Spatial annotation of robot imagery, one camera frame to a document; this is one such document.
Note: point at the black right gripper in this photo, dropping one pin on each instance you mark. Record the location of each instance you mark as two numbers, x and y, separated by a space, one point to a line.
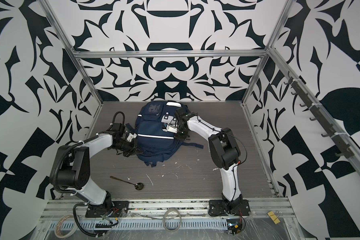
181 137

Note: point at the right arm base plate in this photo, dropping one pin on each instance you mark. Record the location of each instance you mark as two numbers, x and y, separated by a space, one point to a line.
237 207

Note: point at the grey coat hook rack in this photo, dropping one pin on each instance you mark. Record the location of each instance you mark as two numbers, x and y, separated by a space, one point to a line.
321 115

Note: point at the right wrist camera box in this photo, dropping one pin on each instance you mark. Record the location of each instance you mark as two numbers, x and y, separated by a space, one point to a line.
169 124

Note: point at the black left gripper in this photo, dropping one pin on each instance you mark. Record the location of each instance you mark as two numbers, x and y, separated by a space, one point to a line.
134 150

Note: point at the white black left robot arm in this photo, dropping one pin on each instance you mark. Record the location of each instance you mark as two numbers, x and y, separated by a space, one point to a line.
71 171

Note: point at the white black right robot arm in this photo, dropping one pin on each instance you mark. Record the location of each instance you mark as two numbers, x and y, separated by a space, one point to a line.
224 151

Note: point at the black metal spoon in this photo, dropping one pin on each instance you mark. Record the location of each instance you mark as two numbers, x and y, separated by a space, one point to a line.
137 186

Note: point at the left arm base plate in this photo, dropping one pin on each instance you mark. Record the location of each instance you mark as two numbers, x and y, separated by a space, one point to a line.
114 209

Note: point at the white slotted cable duct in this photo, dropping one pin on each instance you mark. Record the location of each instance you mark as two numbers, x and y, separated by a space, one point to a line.
149 224

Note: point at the navy blue student backpack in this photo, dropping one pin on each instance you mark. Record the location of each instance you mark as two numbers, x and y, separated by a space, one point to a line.
157 145

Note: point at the yellow tape pieces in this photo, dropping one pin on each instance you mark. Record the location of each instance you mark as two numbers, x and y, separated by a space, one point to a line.
274 217

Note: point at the green lit circuit board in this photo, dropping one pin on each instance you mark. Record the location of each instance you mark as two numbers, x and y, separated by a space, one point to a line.
235 226

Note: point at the beige tape roll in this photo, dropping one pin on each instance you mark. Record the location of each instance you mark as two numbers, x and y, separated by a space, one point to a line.
65 227

